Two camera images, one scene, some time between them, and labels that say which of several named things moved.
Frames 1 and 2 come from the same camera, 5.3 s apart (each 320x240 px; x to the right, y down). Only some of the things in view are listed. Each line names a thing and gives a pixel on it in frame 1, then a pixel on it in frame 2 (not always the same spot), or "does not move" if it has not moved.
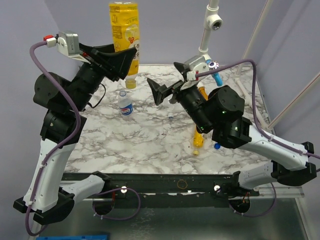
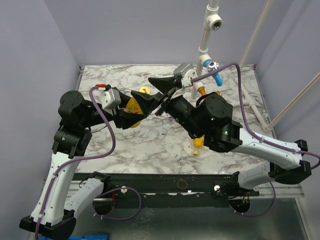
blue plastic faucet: [212, 65] does not move
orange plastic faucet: [202, 89] does not move
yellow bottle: [198, 139] does not move
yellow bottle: [124, 16] to [132, 106]
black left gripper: [114, 64] to [121, 117]
